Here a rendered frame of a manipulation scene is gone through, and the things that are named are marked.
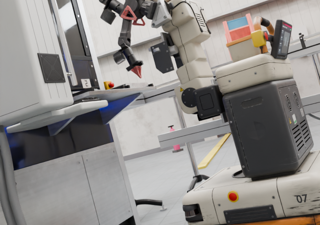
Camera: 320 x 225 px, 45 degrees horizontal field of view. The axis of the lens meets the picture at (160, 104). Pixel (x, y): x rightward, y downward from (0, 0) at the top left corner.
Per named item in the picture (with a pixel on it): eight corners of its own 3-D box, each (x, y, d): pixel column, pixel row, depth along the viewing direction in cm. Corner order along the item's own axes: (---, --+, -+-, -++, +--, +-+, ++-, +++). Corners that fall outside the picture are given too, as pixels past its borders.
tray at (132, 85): (83, 104, 239) (81, 98, 239) (107, 101, 262) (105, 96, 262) (126, 89, 223) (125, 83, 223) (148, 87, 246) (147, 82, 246)
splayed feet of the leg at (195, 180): (185, 200, 305) (180, 183, 305) (207, 184, 349) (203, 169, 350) (194, 199, 301) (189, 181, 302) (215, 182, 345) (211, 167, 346)
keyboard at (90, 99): (16, 125, 180) (15, 119, 180) (38, 121, 193) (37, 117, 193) (83, 103, 163) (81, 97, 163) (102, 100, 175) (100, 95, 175)
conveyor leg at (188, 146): (192, 184, 323) (168, 97, 327) (195, 181, 331) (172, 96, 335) (201, 183, 319) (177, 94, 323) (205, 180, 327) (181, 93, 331)
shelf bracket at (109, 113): (103, 125, 257) (98, 106, 258) (105, 124, 260) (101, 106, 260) (145, 112, 241) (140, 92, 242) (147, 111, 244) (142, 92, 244)
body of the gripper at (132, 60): (132, 70, 248) (126, 60, 249) (144, 62, 243) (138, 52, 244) (126, 70, 242) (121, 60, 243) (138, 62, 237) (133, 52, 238)
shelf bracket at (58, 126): (49, 136, 213) (44, 113, 213) (53, 135, 215) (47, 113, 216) (97, 121, 197) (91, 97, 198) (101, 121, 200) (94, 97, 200)
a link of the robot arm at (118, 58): (121, 37, 242) (128, 41, 249) (107, 46, 245) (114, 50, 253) (128, 53, 238) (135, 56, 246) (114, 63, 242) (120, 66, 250)
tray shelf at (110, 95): (22, 118, 210) (21, 115, 210) (99, 107, 271) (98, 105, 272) (89, 95, 187) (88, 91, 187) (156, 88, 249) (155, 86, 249)
